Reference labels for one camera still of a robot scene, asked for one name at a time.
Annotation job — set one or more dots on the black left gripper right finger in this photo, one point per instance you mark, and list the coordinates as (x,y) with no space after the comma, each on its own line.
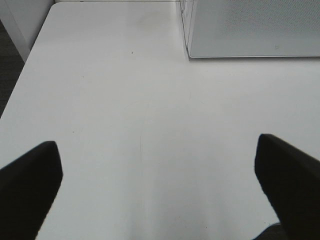
(290,179)

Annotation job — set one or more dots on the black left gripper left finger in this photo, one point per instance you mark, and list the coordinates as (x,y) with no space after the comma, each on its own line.
(28,188)

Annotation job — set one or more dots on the white microwave door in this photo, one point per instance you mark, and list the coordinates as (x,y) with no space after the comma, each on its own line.
(254,28)

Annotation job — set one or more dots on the white microwave oven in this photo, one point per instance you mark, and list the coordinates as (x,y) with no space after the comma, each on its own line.
(188,10)

